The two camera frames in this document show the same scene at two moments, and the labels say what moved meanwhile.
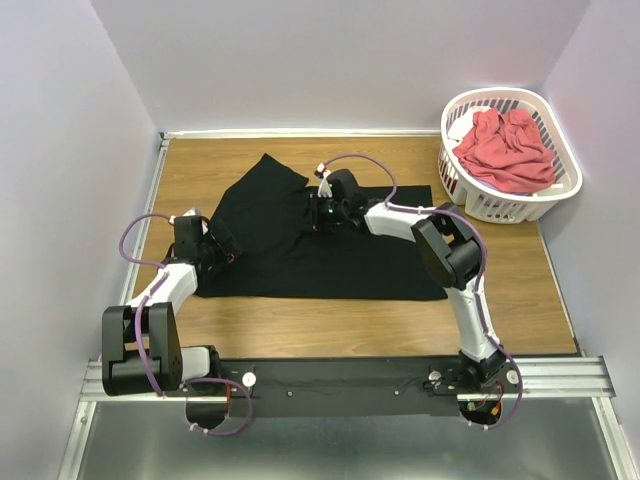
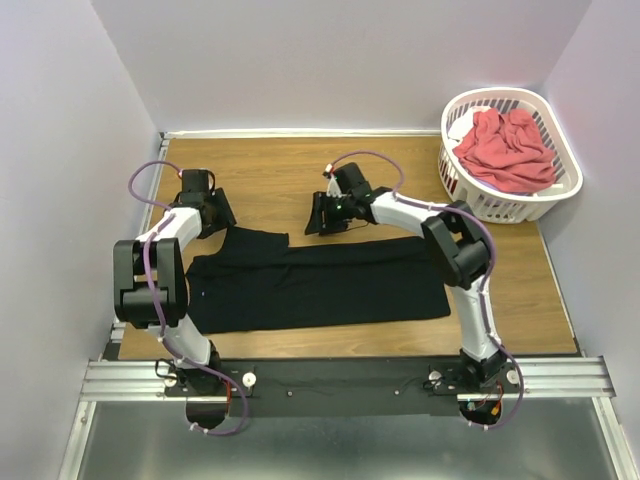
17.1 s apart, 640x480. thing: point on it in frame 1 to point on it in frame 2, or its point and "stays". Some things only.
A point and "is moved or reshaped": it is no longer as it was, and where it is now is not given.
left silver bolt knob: [249, 379] stays
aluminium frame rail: [535, 377] stays
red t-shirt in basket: [505, 151] stays
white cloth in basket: [462, 125] stays
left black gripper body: [220, 245] to [222, 210]
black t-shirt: [294, 244] is moved or reshaped
